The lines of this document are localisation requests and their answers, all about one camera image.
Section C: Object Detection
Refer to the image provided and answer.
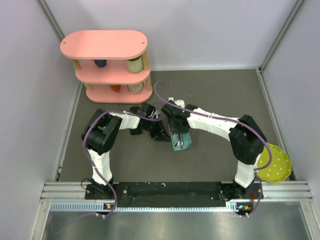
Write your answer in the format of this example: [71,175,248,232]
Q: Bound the patterned ceramic bowl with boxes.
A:
[127,82,145,94]

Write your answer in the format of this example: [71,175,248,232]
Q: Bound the orange red small cup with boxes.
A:
[109,84,121,93]

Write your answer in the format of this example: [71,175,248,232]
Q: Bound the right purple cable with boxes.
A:
[153,81,273,218]

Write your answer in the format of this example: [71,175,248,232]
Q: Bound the black glasses case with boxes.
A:
[130,127,143,136]

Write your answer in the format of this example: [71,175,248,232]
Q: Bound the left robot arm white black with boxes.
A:
[81,103,170,200]

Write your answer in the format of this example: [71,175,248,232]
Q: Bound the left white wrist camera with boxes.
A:
[151,101,162,120]

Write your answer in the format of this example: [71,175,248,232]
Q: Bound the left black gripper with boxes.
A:
[143,117,171,142]

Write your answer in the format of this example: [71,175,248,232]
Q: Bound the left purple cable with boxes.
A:
[84,109,163,220]

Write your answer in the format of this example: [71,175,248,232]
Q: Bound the dark blue cup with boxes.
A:
[93,59,107,68]

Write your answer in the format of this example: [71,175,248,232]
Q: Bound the thin black wire eyeglasses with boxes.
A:
[173,134,187,150]

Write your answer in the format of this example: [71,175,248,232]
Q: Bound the yellow green dotted plate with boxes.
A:
[257,143,292,184]

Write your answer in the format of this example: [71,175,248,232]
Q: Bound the cream cylindrical jar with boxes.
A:
[125,56,144,74]

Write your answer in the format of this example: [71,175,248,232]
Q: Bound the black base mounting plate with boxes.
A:
[84,181,263,209]

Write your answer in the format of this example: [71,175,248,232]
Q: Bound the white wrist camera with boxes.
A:
[168,97,185,108]
[151,101,162,120]

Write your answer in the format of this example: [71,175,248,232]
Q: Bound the aluminium rail with cable duct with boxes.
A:
[40,181,313,214]

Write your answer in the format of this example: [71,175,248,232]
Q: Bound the purple cable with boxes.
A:
[153,81,273,218]
[84,109,163,220]

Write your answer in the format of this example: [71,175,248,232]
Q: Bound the blue grey glasses case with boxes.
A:
[170,132,192,151]

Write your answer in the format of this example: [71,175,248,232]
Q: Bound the pink three-tier wooden shelf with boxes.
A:
[60,30,153,104]

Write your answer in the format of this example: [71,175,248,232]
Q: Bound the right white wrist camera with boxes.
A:
[168,97,185,108]

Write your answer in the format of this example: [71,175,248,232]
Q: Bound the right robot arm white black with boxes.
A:
[161,101,267,201]

